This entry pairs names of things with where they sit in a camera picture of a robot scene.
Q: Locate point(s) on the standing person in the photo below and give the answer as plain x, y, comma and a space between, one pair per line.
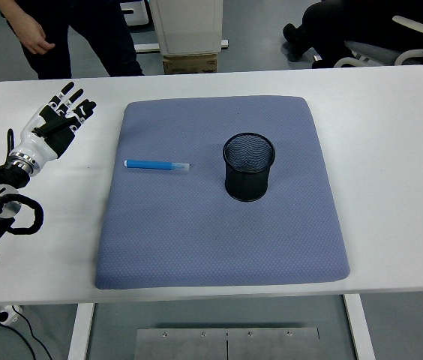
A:
99, 37

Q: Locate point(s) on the brown cardboard box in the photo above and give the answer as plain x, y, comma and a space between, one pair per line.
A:
189, 65

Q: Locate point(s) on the blue marker with clear cap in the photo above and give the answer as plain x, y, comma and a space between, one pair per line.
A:
151, 165

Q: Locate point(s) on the white stand foot bar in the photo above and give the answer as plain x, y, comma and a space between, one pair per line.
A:
146, 47

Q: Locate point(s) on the blue-grey textured mat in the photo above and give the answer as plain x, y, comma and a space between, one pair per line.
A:
215, 240

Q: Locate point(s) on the small grey floor plate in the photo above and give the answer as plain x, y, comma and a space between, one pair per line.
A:
316, 57

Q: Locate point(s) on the white table leg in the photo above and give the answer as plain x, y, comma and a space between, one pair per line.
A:
81, 333
359, 330

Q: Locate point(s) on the black mesh pen holder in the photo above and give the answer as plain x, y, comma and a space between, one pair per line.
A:
247, 180

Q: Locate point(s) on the white chair with grey seat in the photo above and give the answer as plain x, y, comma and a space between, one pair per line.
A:
372, 50

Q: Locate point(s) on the white low machine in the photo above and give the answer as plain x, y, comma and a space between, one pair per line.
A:
136, 15

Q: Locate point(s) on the person's hand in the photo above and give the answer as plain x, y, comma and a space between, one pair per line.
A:
35, 41

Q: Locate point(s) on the white power strip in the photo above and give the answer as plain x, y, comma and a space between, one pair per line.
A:
7, 314

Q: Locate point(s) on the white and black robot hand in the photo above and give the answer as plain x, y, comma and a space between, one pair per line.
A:
33, 140

